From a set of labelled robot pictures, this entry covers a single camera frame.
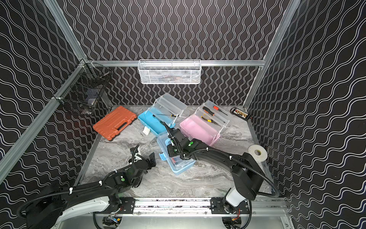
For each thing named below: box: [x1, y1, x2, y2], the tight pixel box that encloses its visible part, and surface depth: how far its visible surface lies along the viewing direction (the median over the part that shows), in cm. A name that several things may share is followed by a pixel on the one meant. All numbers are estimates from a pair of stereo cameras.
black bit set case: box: [229, 106, 251, 121], surface depth 116 cm
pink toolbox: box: [179, 100, 231, 147], surface depth 103 cm
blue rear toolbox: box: [137, 92, 191, 136], surface depth 108 cm
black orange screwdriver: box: [202, 106, 215, 116], surface depth 102 cm
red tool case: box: [92, 105, 138, 141], surface depth 106 cm
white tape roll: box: [247, 144, 268, 162], surface depth 97 cm
